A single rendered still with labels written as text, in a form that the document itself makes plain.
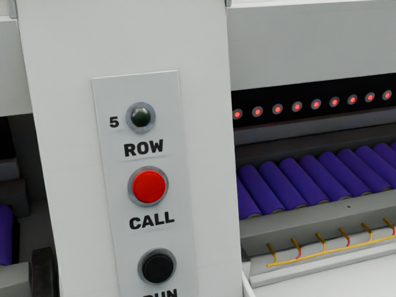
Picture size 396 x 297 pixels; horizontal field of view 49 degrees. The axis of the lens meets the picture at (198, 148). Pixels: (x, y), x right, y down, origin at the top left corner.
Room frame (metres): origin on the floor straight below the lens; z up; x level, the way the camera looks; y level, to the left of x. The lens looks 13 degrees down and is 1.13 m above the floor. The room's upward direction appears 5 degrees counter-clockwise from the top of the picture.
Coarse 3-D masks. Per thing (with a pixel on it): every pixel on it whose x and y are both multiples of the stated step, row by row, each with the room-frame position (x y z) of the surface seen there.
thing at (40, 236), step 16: (0, 160) 0.35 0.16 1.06; (16, 160) 0.35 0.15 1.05; (0, 176) 0.34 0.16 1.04; (16, 176) 0.35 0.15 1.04; (32, 208) 0.35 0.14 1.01; (48, 208) 0.35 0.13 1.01; (32, 224) 0.33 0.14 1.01; (48, 224) 0.33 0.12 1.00; (32, 240) 0.31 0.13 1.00; (48, 240) 0.31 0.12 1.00; (32, 256) 0.26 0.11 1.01; (48, 256) 0.26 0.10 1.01; (32, 272) 0.25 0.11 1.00; (48, 272) 0.25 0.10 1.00; (32, 288) 0.24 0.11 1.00; (48, 288) 0.24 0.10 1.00
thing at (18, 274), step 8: (16, 264) 0.26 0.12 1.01; (24, 264) 0.26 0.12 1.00; (0, 272) 0.25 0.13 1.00; (8, 272) 0.25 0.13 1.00; (16, 272) 0.25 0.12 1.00; (24, 272) 0.25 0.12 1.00; (0, 280) 0.25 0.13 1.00; (8, 280) 0.25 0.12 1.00; (16, 280) 0.25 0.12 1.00; (24, 280) 0.25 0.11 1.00; (0, 288) 0.24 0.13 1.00; (8, 288) 0.25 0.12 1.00; (16, 288) 0.25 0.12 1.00; (24, 288) 0.25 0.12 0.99; (0, 296) 0.25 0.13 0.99; (8, 296) 0.25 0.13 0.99; (16, 296) 0.25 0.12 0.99; (24, 296) 0.25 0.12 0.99
